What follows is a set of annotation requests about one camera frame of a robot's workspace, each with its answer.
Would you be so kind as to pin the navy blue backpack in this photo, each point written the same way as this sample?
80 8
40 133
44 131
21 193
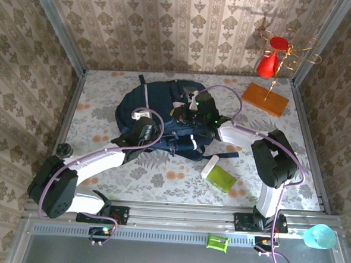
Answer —
159 97

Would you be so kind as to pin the white oblong case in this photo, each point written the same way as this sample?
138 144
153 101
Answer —
209 166

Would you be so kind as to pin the lime green box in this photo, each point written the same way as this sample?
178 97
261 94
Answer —
221 179

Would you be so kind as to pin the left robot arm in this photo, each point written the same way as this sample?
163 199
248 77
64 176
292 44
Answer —
102 162

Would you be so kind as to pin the orange wooden base block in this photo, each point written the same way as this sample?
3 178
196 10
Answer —
263 101

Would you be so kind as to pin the red cone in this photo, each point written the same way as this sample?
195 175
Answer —
266 67

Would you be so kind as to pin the black knob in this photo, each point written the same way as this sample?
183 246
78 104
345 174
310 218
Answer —
64 150

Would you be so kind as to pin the red disc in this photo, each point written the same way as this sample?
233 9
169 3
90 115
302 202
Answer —
278 43

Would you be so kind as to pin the left connector board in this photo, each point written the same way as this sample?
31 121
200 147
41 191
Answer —
98 231

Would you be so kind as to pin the connector board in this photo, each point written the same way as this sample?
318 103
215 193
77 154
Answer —
261 241
98 231

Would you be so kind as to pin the lime green clip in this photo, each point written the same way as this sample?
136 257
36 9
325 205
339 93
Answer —
216 243

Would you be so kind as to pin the grey metal shelf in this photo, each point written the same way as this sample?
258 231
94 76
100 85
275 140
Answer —
167 259

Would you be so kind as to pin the right connector board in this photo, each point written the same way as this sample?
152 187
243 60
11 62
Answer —
261 241

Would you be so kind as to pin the cyan cup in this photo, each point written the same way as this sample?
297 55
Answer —
321 237

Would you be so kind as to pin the aluminium side rail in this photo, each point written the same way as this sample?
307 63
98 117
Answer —
304 124
75 97

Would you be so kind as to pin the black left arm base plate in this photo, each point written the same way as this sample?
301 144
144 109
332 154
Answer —
121 214

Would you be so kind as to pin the aluminium mounting rail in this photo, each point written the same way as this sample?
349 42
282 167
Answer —
182 215

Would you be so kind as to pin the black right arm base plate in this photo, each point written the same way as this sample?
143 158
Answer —
243 222

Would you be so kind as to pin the aluminium frame post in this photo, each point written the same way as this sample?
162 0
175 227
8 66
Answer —
59 32
317 47

